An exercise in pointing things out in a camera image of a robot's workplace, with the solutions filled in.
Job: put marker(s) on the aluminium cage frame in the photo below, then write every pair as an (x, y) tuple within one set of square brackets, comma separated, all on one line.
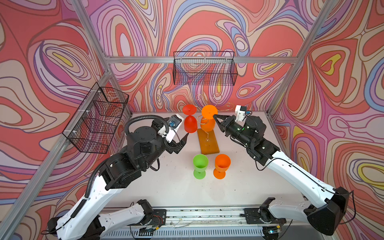
[(49, 63)]

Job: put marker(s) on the orange wine glass front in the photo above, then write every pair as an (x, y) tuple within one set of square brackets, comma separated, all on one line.
[(207, 121)]

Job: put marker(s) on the metal base rail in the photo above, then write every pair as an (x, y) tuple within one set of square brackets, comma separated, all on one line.
[(213, 223)]

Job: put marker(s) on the orange wine glass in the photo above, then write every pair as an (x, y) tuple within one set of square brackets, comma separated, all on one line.
[(222, 164), (207, 121)]

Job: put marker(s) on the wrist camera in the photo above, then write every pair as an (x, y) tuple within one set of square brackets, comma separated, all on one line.
[(242, 113), (174, 123)]

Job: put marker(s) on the red wine glass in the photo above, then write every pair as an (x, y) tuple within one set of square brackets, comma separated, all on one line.
[(190, 122)]

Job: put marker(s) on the black wire basket left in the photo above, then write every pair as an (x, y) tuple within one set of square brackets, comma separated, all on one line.
[(99, 116)]

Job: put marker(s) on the black wire basket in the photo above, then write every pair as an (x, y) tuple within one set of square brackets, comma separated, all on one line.
[(99, 116), (204, 68)]

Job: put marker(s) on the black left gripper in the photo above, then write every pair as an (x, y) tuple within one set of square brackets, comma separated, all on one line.
[(173, 146)]

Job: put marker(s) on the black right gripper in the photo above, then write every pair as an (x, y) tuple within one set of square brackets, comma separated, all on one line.
[(224, 125)]

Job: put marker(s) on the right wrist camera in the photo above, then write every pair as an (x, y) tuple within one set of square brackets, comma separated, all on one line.
[(242, 113)]

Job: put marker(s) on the orange wine glass back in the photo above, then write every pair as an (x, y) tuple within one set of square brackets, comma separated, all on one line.
[(222, 164)]

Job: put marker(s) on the black wire basket back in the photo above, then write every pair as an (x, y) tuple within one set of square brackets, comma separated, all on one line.
[(204, 68)]

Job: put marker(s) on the green wine glass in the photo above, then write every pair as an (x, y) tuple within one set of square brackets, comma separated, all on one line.
[(200, 163)]

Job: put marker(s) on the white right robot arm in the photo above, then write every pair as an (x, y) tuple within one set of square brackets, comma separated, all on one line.
[(324, 207)]

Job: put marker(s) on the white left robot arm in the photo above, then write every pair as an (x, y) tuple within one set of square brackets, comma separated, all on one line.
[(148, 137)]

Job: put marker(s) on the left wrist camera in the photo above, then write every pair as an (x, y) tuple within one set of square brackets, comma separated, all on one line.
[(174, 123)]

